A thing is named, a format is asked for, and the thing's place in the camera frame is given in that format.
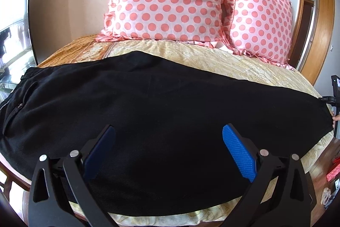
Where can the black pants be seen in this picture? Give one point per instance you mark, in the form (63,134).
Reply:
(164,99)

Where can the metal door rail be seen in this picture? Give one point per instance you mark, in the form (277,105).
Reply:
(308,30)

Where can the red box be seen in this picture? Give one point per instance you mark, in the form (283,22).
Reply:
(333,173)

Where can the small pink polka dot pillow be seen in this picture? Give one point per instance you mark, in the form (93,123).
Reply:
(261,22)

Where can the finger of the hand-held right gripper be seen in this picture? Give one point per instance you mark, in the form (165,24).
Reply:
(327,100)

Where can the wooden bed frame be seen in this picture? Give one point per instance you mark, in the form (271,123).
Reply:
(16,176)

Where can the glass television stand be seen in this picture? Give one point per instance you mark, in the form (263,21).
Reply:
(10,80)

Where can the clear plastic wrapper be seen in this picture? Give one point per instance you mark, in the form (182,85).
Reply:
(326,197)

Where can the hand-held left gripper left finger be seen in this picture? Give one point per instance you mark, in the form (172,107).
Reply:
(99,152)

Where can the wooden door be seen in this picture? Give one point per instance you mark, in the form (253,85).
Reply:
(325,19)

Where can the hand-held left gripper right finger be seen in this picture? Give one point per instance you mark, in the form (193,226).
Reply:
(240,155)

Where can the person's right hand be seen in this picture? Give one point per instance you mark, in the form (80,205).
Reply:
(336,118)

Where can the flat screen television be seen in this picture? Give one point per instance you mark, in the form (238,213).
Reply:
(16,22)

